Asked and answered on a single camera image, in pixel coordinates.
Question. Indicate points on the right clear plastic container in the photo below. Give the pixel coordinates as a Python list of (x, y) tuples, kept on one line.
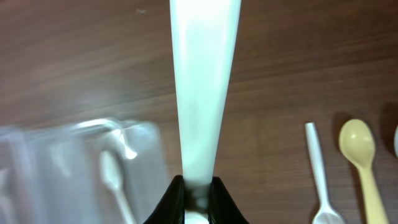
[(53, 175)]

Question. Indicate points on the white wide-handled spoon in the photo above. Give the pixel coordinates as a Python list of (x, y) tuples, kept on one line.
[(203, 41)]

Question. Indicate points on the white slim-handled spoon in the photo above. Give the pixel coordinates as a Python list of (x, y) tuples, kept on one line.
[(326, 213)]

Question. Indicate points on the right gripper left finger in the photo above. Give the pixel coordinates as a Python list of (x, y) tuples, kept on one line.
[(171, 208)]

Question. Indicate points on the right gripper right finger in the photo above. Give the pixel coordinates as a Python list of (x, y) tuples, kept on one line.
[(222, 208)]

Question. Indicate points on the yellow plastic spoon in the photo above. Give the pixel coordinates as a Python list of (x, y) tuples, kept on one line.
[(357, 144)]

